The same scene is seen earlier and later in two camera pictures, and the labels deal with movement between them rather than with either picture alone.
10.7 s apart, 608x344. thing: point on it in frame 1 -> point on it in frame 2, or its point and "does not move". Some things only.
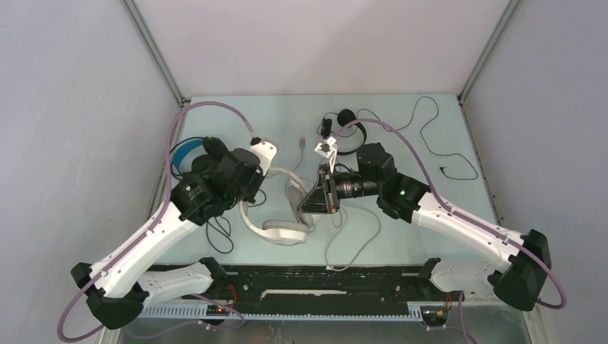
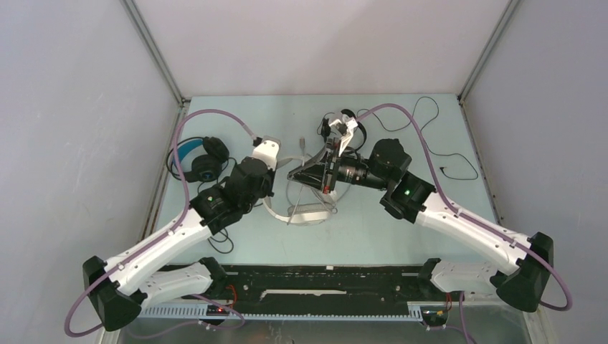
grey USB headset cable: x=363 y=252 -> x=302 y=147
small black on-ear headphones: x=344 y=117 does not move
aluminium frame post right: x=486 y=51 does not move
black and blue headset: x=202 y=164 does not move
